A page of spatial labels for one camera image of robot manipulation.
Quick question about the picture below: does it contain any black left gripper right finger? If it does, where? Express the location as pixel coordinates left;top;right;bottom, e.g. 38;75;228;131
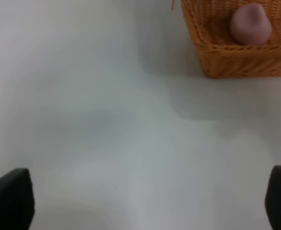
265;165;281;230

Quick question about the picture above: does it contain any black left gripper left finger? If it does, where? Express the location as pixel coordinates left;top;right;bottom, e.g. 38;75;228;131
0;168;35;230

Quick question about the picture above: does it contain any pink peach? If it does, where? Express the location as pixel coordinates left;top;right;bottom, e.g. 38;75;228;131
230;3;272;45

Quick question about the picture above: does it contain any orange woven wicker basket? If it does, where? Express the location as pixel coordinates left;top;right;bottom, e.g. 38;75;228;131
180;0;281;79

